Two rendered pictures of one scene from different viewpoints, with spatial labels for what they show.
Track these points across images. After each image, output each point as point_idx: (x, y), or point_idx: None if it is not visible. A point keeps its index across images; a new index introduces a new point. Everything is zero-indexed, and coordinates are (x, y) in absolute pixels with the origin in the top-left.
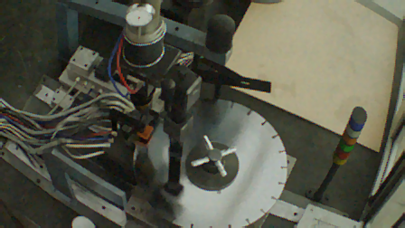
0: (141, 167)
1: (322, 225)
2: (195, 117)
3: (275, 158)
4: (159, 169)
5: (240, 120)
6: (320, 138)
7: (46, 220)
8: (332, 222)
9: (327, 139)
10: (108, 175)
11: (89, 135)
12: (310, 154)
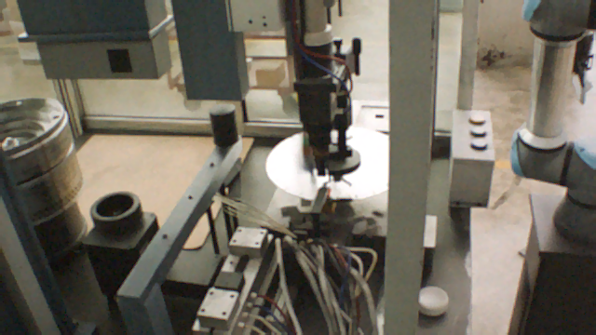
0: (361, 194)
1: (361, 119)
2: (291, 176)
3: None
4: (356, 183)
5: (285, 155)
6: (248, 177)
7: None
8: (357, 113)
9: (248, 172)
10: (344, 296)
11: (338, 252)
12: (265, 180)
